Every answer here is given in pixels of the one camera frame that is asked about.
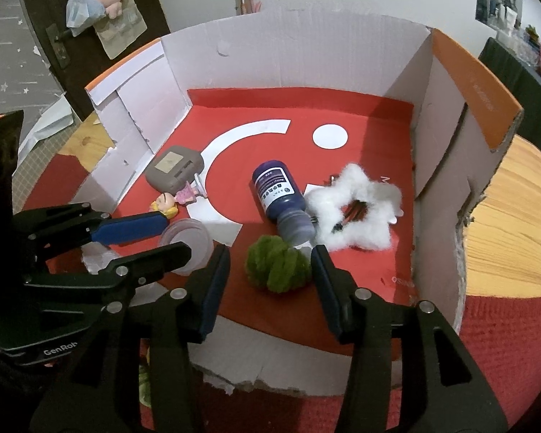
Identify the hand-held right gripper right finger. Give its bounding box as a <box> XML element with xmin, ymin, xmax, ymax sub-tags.
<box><xmin>310</xmin><ymin>244</ymin><xmax>510</xmax><ymax>433</ymax></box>

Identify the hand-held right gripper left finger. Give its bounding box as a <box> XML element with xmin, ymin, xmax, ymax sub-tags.
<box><xmin>29</xmin><ymin>244</ymin><xmax>232</xmax><ymax>433</ymax></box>

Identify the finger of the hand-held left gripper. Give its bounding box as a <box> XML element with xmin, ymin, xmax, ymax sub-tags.
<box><xmin>24</xmin><ymin>241</ymin><xmax>194</xmax><ymax>308</ymax></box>
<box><xmin>11</xmin><ymin>203</ymin><xmax>170</xmax><ymax>259</ymax></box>

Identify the clear round lid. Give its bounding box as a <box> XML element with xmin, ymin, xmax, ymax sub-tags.
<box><xmin>158</xmin><ymin>219</ymin><xmax>214</xmax><ymax>277</ymax></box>

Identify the small doll figurine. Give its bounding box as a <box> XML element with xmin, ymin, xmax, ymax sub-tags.
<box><xmin>150</xmin><ymin>175</ymin><xmax>207</xmax><ymax>219</ymax></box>

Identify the dark blue ink bottle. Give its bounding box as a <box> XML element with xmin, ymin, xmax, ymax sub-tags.
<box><xmin>251</xmin><ymin>160</ymin><xmax>316</xmax><ymax>244</ymax></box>

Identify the cardboard box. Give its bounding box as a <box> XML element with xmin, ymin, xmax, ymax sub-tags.
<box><xmin>74</xmin><ymin>9</ymin><xmax>524</xmax><ymax>398</ymax></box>

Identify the grey zip case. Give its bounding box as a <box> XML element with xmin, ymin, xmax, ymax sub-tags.
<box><xmin>145</xmin><ymin>145</ymin><xmax>204</xmax><ymax>194</ymax></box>

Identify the white fluffy star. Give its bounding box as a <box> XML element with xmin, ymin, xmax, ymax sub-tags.
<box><xmin>305</xmin><ymin>162</ymin><xmax>404</xmax><ymax>251</ymax></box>

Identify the red woven mat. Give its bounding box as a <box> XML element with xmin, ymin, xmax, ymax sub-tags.
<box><xmin>22</xmin><ymin>151</ymin><xmax>541</xmax><ymax>433</ymax></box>

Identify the clear plastic bag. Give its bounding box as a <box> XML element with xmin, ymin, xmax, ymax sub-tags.
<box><xmin>67</xmin><ymin>0</ymin><xmax>106</xmax><ymax>37</ymax></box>

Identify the dark wooden door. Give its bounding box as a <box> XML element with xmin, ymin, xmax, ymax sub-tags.
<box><xmin>9</xmin><ymin>0</ymin><xmax>172</xmax><ymax>122</ymax></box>

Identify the table with dark cloth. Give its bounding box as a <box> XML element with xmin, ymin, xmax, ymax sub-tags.
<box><xmin>478</xmin><ymin>36</ymin><xmax>541</xmax><ymax>167</ymax></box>

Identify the metal door handle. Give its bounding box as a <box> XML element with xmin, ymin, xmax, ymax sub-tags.
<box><xmin>45</xmin><ymin>22</ymin><xmax>70</xmax><ymax>70</ymax></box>

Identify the wall poster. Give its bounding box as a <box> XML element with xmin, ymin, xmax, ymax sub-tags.
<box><xmin>476</xmin><ymin>0</ymin><xmax>524</xmax><ymax>37</ymax></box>

